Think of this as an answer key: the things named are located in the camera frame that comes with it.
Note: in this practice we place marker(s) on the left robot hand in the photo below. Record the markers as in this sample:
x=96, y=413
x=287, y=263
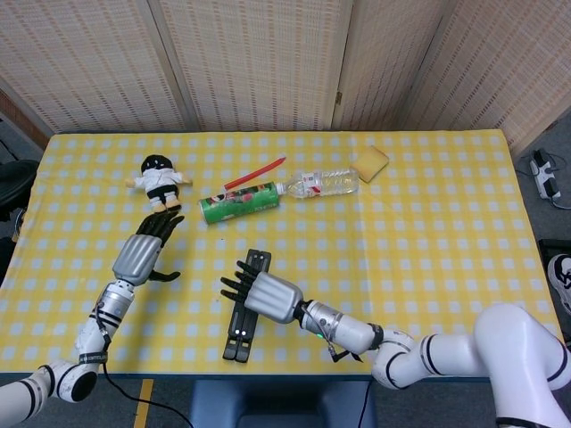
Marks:
x=136, y=258

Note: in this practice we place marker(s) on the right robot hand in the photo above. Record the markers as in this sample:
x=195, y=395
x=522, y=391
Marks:
x=274, y=296

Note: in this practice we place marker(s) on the black folding stand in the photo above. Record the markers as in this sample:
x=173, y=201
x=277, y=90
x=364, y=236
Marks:
x=241, y=325

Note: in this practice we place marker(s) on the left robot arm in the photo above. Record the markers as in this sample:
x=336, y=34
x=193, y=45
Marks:
x=100, y=325

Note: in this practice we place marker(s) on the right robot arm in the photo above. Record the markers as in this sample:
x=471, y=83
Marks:
x=446, y=352

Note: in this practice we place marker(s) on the yellow checkered tablecloth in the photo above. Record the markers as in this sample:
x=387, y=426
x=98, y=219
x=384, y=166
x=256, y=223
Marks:
x=446, y=223

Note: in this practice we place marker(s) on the plush doll white shirt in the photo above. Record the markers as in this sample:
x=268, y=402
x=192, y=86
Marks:
x=157, y=180

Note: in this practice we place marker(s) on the green chip can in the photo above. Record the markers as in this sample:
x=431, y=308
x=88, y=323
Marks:
x=236, y=203

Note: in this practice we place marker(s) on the clear plastic water bottle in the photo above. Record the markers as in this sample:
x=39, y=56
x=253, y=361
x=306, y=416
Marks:
x=325, y=183

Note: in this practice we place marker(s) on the red stick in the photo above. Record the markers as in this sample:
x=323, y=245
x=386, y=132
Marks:
x=256, y=173

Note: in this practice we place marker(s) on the black round stool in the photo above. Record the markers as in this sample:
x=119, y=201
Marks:
x=15, y=183

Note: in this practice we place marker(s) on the yellow floor tape strip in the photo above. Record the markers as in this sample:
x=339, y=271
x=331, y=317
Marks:
x=143, y=403

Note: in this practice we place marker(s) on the yellow sponge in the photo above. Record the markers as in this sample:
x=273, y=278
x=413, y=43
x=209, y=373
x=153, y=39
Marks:
x=369, y=165

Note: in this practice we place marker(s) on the brass screen hinge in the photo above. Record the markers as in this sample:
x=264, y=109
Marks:
x=338, y=98

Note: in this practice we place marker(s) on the woven folding screen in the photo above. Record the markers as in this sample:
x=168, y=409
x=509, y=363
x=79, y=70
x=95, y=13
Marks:
x=254, y=62

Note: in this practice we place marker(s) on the white black sneaker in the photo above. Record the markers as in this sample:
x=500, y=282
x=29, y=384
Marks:
x=561, y=281

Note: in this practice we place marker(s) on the white power strip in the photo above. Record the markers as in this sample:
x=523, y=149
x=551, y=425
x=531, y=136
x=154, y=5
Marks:
x=545, y=176

